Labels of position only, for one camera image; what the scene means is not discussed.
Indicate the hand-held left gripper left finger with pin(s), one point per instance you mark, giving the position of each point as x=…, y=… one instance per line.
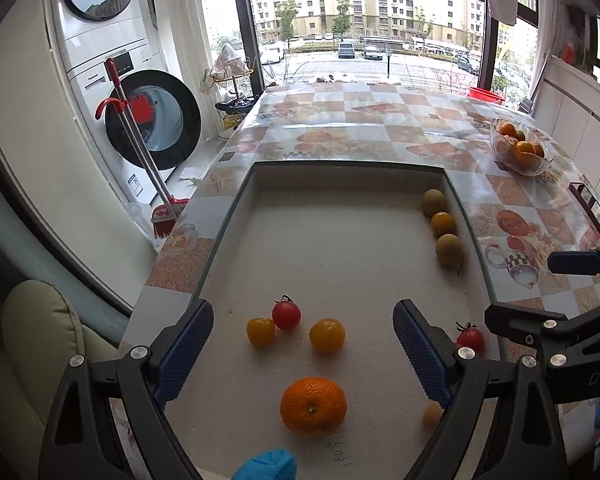
x=185, y=347

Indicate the red cherry tomato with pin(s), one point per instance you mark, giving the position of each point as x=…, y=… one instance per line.
x=286, y=314
x=470, y=338

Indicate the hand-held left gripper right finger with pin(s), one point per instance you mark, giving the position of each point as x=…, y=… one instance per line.
x=422, y=350

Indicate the white washing machine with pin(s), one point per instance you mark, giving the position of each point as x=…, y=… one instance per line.
x=180, y=110

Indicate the white tumble dryer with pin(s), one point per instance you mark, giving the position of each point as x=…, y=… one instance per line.
x=130, y=35

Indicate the red plastic basin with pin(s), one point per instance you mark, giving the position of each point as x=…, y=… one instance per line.
x=485, y=94

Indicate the green potted plant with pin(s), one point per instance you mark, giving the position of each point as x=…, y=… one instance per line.
x=586, y=62

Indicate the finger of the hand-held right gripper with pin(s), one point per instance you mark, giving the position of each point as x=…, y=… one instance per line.
x=572, y=262
x=580, y=355

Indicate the person's left hand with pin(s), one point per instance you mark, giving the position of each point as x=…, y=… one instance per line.
x=267, y=467

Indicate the small red object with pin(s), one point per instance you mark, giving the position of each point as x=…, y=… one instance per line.
x=568, y=54

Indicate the orange mandarin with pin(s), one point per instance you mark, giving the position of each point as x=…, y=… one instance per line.
x=312, y=406

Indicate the brown round fruit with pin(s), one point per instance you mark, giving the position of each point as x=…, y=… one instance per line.
x=432, y=416
x=433, y=201
x=449, y=249

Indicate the white cabinet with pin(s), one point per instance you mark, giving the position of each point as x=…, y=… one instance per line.
x=570, y=110

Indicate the smartphone with red case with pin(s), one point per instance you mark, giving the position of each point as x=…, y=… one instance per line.
x=592, y=210

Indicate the clear glass bowl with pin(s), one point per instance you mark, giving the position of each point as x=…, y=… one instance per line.
x=525, y=167

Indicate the large dimpled mandarin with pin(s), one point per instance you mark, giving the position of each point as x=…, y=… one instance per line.
x=539, y=151

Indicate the grey parked van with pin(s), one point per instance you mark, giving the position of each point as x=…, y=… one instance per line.
x=346, y=50

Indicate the small yellow tomato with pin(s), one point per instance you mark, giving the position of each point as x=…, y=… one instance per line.
x=260, y=331

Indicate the shallow grey-green cardboard box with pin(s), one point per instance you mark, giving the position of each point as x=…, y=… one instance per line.
x=340, y=260

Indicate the small orange round fruit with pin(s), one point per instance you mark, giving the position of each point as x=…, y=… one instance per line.
x=443, y=223

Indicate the white parked car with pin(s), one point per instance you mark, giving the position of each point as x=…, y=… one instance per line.
x=272, y=54

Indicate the green-brown round fruit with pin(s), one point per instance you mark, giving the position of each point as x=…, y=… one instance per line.
x=520, y=135

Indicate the round orange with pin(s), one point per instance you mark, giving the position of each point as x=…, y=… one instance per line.
x=507, y=129

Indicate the dark parked car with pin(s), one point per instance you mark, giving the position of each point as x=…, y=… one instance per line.
x=372, y=52

